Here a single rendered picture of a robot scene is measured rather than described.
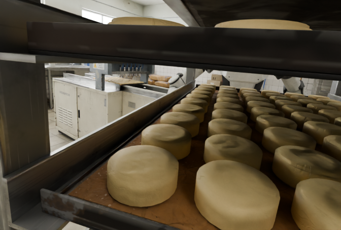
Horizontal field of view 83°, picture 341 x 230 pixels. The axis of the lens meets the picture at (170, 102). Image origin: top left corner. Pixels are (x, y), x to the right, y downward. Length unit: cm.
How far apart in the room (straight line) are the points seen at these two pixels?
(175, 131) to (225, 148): 5
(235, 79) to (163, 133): 106
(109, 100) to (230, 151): 200
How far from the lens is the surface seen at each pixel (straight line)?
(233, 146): 18
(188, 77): 69
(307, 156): 20
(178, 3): 33
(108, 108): 215
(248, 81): 123
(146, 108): 28
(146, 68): 257
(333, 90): 75
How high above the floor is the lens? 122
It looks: 13 degrees down
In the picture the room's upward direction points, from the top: 4 degrees clockwise
